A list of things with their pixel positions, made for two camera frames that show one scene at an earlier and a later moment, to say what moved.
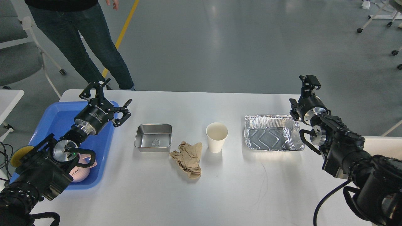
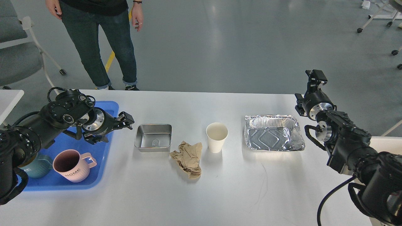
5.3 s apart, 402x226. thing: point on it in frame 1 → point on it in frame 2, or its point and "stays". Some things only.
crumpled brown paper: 188,158 stays
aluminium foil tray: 276,132 stays
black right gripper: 309,105 → 314,100
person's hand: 115,3 → 137,15
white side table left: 9,99 stays
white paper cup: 216,132 stays
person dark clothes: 78,27 → 83,17
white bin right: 389,147 stays
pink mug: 80,173 stays
